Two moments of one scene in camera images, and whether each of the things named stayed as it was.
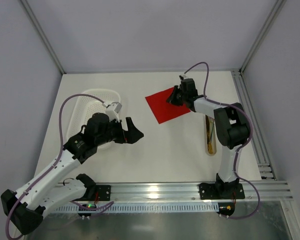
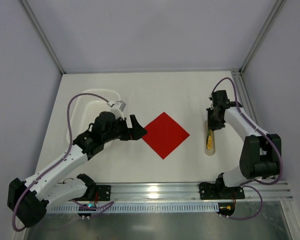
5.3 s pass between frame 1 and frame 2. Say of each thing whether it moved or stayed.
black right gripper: moved
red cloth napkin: moved
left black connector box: stayed
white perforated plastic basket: stayed
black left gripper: stayed
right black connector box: stayed
